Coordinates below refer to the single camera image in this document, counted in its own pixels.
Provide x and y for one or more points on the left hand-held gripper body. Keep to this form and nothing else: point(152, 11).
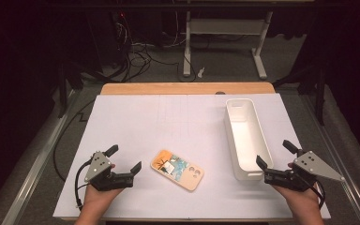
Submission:
point(98, 167)

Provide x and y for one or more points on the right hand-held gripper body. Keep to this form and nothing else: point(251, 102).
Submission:
point(312, 165)

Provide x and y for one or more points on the person's left hand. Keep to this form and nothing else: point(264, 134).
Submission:
point(98, 198)

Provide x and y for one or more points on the person's right hand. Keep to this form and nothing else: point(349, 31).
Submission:
point(301, 200)

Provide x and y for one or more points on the white plastic bin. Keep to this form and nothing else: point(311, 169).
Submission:
point(247, 137)

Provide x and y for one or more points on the white table cover sheet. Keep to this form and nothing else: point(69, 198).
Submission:
point(168, 125)

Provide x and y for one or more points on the black stand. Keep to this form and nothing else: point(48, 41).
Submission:
point(63, 90)
point(320, 93)

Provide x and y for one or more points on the wooden table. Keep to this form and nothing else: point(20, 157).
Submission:
point(168, 88)

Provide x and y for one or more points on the small white floor object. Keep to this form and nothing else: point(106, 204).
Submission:
point(201, 72)

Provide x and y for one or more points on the dark computer tower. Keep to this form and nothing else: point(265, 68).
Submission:
point(106, 40)

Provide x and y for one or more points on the metal floor rail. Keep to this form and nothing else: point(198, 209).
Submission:
point(334, 150)
point(40, 156)

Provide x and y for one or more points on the white metal stand frame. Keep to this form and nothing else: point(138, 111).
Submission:
point(228, 26)

